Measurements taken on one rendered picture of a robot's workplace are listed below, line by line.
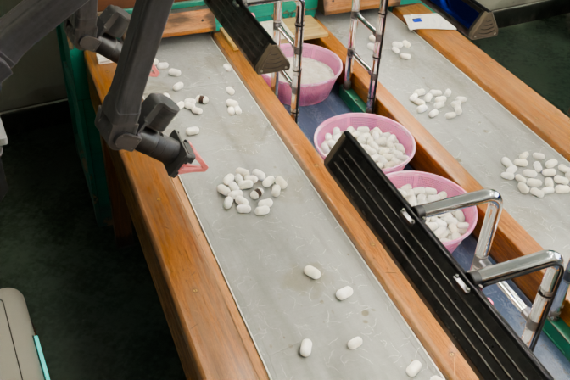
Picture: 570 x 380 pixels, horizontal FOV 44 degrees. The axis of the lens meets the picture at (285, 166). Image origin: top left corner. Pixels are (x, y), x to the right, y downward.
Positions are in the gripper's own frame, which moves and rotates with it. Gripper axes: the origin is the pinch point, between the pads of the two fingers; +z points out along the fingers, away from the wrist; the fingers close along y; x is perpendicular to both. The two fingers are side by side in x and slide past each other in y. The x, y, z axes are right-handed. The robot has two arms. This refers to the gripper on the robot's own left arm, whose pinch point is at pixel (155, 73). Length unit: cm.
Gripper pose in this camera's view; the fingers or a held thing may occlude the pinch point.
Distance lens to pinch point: 194.6
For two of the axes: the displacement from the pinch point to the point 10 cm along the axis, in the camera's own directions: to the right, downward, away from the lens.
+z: 6.7, 3.6, 6.4
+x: -6.3, 7.4, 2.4
